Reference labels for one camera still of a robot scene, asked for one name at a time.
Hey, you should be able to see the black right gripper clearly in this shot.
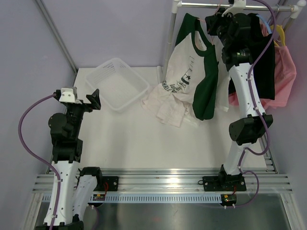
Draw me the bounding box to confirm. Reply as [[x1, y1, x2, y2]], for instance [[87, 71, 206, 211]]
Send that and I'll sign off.
[[205, 8, 235, 48]]

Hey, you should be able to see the green and white raglan shirt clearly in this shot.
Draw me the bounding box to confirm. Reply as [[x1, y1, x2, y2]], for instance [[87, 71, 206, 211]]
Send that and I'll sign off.
[[141, 13, 218, 127]]

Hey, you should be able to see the white tank top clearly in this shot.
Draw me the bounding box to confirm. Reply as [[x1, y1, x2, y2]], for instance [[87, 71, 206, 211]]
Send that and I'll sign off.
[[215, 75, 230, 112]]

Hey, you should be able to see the pink wire hanger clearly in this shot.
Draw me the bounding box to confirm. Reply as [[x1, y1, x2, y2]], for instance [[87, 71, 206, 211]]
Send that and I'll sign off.
[[197, 0, 223, 45]]

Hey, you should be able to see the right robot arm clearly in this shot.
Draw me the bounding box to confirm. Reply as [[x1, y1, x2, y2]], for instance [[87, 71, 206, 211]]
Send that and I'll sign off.
[[202, 8, 273, 192]]

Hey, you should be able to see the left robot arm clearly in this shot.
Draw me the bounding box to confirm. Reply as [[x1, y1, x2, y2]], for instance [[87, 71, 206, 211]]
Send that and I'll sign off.
[[35, 87, 119, 230]]

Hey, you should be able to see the blue hanger under black shirt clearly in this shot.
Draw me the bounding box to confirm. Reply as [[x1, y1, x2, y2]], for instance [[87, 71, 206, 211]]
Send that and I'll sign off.
[[256, 14, 272, 35]]

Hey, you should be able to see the yellow hanger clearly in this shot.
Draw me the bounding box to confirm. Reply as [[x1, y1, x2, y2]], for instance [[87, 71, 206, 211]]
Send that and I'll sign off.
[[274, 25, 286, 47]]

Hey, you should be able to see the black t shirt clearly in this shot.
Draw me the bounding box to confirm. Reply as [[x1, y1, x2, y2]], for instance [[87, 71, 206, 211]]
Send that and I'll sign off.
[[227, 13, 275, 101]]

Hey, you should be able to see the pink t shirt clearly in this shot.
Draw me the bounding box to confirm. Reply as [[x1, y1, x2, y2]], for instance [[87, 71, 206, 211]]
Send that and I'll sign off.
[[227, 23, 297, 109]]

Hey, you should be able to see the white plastic basket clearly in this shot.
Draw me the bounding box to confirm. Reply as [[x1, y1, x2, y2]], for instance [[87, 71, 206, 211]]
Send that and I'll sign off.
[[85, 58, 150, 112]]

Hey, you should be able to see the metal clothes rack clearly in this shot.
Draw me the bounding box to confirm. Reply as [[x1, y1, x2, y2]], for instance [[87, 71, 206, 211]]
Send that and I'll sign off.
[[158, 0, 307, 83]]

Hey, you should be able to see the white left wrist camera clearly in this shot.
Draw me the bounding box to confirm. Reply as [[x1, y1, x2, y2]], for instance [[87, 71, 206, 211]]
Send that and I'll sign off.
[[59, 87, 77, 103]]

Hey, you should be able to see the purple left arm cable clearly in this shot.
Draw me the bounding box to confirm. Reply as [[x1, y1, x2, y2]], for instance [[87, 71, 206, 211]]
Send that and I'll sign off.
[[18, 93, 63, 230]]

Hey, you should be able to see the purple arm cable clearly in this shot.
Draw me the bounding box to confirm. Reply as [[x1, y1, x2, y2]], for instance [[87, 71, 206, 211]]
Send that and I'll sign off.
[[18, 93, 63, 230], [199, 0, 276, 208]]

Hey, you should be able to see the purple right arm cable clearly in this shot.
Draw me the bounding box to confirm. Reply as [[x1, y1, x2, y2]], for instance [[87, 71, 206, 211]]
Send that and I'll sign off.
[[199, 0, 276, 208]]

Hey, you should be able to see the aluminium corner frame post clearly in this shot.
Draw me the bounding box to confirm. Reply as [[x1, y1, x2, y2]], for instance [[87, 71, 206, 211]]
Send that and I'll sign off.
[[34, 0, 78, 76]]

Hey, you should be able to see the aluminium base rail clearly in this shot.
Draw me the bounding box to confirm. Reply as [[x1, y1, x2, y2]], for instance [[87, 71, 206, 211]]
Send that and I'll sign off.
[[32, 153, 294, 194]]

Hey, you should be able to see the white slotted cable duct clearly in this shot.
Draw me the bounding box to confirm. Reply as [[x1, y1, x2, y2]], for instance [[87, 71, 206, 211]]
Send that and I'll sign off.
[[42, 194, 222, 202]]

